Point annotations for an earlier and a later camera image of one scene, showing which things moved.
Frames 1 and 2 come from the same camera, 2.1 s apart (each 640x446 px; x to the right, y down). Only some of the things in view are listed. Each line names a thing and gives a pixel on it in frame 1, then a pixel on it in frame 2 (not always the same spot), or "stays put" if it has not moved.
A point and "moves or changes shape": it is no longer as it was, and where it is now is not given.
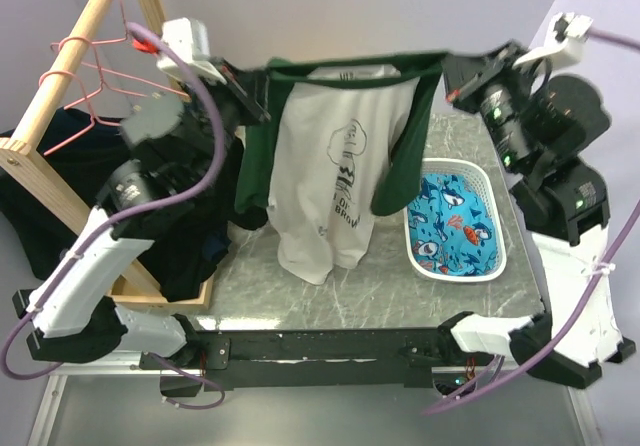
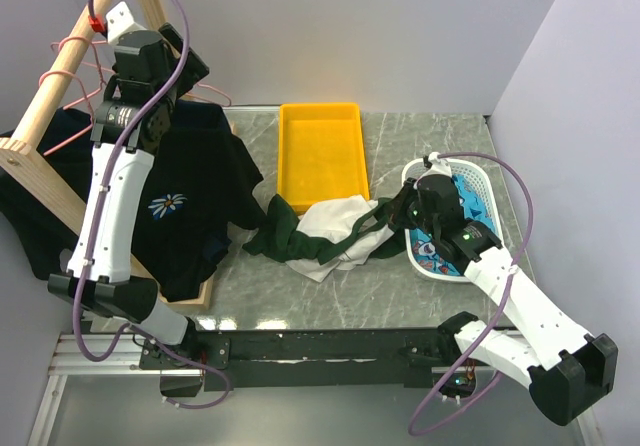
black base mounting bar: (305, 359) stays put
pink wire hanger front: (76, 137) stays put
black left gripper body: (244, 107) → (195, 71)
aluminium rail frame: (120, 363) stays put
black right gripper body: (467, 95) → (407, 211)
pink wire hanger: (123, 41) moves or changes shape
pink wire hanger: (99, 72) stays put
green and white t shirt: (329, 143) moves or changes shape
